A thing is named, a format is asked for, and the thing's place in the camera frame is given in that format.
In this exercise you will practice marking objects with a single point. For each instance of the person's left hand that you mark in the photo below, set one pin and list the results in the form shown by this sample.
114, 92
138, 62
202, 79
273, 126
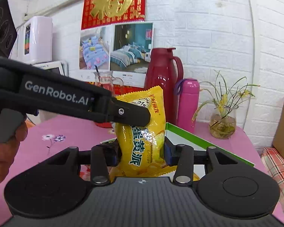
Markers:
9, 149

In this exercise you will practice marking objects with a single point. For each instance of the yellow egg yolk snack bag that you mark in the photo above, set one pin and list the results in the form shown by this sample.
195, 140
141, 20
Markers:
153, 100

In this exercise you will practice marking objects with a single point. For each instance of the green white cardboard box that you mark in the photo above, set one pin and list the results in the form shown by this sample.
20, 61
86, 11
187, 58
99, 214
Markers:
203, 146

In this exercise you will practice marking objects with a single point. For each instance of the white wall appliance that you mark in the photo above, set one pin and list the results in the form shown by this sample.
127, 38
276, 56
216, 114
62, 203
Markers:
35, 40

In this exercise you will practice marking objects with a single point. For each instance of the white monitor device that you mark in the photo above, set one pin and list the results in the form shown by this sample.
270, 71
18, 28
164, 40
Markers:
59, 67

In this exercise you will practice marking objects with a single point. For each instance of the plant in glass vase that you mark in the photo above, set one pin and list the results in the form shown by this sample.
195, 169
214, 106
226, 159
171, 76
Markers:
226, 100

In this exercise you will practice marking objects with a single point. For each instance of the glass pitcher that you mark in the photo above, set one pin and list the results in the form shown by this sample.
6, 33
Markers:
107, 81

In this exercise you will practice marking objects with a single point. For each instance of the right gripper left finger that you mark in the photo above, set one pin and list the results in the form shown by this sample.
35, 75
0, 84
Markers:
104, 156

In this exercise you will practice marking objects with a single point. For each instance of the finger of the left gripper with black tip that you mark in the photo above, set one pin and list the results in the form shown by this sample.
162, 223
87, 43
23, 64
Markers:
127, 113

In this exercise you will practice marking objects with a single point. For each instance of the red fu calendar poster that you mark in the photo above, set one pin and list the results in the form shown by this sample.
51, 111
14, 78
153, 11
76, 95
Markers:
115, 37

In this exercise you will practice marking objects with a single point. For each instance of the red plastic basket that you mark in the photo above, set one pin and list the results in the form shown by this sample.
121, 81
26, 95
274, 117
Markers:
106, 125

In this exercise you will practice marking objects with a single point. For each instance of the pink thermos bottle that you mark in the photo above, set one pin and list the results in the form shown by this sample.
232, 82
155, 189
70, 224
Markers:
188, 91

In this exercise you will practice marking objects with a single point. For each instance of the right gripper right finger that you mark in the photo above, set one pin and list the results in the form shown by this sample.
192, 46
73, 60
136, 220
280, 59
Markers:
182, 156

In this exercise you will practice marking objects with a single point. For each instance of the red thermos jug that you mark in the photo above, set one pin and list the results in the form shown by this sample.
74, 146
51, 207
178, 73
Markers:
165, 70

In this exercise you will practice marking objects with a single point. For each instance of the plaid cushion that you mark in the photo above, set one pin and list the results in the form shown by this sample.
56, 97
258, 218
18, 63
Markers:
274, 164

